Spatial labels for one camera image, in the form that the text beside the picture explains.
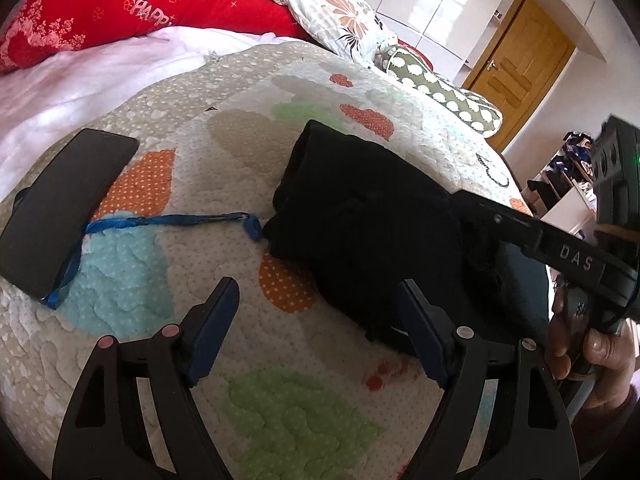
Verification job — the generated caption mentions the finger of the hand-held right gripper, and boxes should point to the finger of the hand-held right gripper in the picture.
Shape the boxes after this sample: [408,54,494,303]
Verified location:
[452,190,601,301]

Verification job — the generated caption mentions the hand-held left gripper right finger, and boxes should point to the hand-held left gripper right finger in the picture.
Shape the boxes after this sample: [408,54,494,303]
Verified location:
[396,279,576,480]

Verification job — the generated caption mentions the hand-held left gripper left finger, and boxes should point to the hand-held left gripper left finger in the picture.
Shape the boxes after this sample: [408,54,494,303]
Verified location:
[51,276,241,480]

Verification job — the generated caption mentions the black pants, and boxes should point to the black pants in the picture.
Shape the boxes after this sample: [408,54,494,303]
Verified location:
[262,120,551,358]

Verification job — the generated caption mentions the person's right hand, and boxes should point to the person's right hand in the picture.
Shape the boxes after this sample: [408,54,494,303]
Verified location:
[544,287,640,411]

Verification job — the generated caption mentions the white side table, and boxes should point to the white side table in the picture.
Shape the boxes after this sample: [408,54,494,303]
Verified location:
[542,180,598,241]

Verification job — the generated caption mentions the pile of clothes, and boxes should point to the pile of clothes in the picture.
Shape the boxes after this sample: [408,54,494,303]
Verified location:
[525,130,601,211]

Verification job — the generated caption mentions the quilted heart-pattern blanket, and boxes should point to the quilted heart-pattern blanket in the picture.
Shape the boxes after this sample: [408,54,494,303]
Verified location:
[0,42,551,480]

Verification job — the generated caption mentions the wooden door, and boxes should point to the wooden door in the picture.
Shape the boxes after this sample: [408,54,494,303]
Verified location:
[462,0,576,111]

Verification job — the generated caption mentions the green pillow with white dots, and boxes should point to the green pillow with white dots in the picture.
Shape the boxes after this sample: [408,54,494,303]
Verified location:
[382,45,503,136]

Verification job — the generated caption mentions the black smartphone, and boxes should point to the black smartphone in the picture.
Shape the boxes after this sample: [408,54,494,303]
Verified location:
[0,128,140,301]

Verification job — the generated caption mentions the pale pink bed sheet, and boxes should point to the pale pink bed sheet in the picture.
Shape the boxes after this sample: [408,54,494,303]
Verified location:
[0,27,291,201]

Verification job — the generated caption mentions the white floral pillow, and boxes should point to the white floral pillow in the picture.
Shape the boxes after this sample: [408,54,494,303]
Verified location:
[255,0,398,66]

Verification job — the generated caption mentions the long red pillow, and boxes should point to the long red pillow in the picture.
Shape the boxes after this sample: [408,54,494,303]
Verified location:
[0,0,311,73]

